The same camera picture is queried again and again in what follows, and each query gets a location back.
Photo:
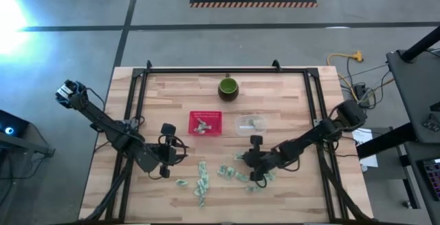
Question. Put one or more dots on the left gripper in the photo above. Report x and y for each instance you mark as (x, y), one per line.
(168, 152)

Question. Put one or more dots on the white paper sheet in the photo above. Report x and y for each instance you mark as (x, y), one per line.
(364, 139)

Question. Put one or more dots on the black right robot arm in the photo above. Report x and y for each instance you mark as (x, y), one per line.
(309, 137)

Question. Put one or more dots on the grey metal stand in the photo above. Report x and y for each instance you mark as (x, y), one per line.
(38, 148)

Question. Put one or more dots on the red plastic mesh basket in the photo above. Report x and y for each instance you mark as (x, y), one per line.
(213, 116)

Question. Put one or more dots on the black desk strut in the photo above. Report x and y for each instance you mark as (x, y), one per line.
(385, 144)

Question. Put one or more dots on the clear plastic container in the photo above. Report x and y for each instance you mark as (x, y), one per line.
(240, 131)

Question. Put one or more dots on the black slanted pole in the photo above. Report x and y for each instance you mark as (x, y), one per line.
(423, 44)

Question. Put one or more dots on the black metal table frame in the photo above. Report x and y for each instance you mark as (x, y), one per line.
(223, 70)

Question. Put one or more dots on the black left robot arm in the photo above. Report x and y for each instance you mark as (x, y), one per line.
(103, 121)

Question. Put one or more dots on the small round floor knob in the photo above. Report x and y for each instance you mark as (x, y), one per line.
(407, 204)

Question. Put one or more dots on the black box with blue light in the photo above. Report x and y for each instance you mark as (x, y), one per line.
(13, 123)

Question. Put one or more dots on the small black controller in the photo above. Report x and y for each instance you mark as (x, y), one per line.
(431, 123)

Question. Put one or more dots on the keyboard with coloured keys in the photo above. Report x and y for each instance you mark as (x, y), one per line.
(434, 177)

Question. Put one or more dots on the dark cup with green interior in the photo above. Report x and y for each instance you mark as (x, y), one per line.
(228, 89)

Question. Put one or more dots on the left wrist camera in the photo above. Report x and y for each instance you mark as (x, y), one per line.
(168, 128)

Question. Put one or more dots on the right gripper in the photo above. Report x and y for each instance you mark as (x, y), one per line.
(259, 159)

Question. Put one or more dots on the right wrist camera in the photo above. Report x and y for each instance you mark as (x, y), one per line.
(256, 140)

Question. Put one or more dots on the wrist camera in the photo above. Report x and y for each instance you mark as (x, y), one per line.
(168, 128)
(256, 140)

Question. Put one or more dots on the black power strip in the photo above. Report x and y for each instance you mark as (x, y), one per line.
(361, 91)

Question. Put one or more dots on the black side desk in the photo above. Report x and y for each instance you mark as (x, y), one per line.
(419, 87)

